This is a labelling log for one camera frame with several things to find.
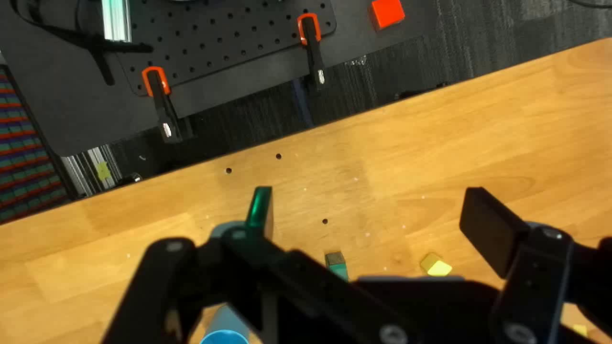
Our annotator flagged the orange black clamp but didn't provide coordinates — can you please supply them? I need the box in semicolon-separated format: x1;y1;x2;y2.
139;65;195;145
294;11;330;97

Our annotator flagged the black cable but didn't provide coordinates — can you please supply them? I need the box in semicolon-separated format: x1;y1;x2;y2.
15;0;154;88

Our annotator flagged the black perforated panel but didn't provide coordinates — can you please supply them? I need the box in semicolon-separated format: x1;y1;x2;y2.
0;0;378;158

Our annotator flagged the striped colourful rug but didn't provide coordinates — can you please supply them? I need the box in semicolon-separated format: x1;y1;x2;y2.
0;63;70;225

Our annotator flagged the yellow cube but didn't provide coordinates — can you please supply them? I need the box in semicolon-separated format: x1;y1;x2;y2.
418;250;455;277

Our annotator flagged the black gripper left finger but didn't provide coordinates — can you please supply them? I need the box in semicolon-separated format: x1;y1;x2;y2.
101;185;409;344

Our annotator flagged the red block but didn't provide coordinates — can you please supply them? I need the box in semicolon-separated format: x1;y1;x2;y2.
369;0;407;30

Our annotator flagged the grey ribbed metal rail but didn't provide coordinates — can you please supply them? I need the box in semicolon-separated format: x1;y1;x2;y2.
59;143;124;198

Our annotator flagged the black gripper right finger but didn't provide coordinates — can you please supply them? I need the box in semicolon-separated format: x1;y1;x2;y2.
457;185;612;344

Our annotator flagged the silver aluminium extrusion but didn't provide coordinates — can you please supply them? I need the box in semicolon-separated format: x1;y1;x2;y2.
99;0;133;44

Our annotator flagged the light blue cup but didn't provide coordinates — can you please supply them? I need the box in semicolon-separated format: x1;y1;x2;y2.
198;303;254;344

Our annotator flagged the green cube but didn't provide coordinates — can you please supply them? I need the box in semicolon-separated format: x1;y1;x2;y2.
323;250;349;282

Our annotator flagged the black perforated breadboard plate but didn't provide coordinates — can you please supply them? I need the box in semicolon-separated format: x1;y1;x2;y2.
116;0;338;99

